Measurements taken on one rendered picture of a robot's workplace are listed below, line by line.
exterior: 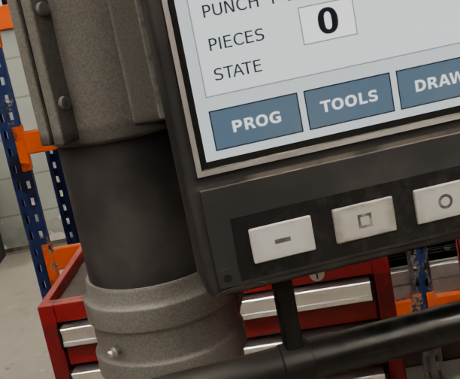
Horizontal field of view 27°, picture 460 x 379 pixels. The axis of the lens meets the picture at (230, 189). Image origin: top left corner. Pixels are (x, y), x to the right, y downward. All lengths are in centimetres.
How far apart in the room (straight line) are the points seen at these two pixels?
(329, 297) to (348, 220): 76
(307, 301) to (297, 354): 71
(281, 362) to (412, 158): 15
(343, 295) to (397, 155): 76
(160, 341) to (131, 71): 19
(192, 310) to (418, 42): 25
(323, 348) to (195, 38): 21
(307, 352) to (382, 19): 21
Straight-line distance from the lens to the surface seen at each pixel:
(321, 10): 53
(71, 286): 148
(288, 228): 54
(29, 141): 271
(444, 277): 286
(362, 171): 55
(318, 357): 60
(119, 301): 68
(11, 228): 551
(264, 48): 53
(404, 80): 55
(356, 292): 131
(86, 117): 64
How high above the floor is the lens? 144
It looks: 14 degrees down
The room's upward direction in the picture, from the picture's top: 11 degrees counter-clockwise
